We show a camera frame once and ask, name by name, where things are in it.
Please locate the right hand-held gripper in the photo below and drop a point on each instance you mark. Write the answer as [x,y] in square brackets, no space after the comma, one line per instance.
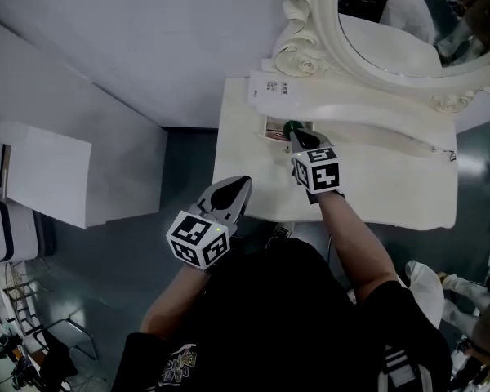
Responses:
[318,172]

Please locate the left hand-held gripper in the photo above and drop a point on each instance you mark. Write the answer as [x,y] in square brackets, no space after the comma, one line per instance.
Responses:
[198,239]

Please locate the small green round object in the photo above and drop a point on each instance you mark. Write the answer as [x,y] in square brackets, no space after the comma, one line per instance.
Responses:
[290,127]

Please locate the small white drawer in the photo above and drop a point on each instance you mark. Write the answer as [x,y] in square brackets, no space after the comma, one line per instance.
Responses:
[263,131]

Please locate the person's left forearm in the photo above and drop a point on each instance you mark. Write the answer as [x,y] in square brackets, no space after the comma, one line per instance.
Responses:
[171,304]

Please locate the person's right forearm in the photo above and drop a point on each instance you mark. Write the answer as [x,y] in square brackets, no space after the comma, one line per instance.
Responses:
[351,239]

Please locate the white dressing table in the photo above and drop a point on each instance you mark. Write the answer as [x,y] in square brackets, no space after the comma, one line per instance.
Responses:
[371,186]

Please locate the white paper label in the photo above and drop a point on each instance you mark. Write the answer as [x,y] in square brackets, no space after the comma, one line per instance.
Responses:
[275,92]

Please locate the person's white shoe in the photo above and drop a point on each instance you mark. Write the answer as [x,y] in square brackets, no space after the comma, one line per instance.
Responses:
[281,233]

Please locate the white ornate oval mirror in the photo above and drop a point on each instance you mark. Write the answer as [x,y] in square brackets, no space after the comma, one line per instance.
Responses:
[306,65]

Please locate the person's black shirt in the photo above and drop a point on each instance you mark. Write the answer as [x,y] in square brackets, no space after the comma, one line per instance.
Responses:
[277,321]

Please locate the small black clip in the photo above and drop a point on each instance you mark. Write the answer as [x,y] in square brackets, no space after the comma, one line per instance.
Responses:
[451,156]

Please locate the white box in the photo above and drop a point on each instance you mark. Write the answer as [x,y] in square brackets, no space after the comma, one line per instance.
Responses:
[45,178]

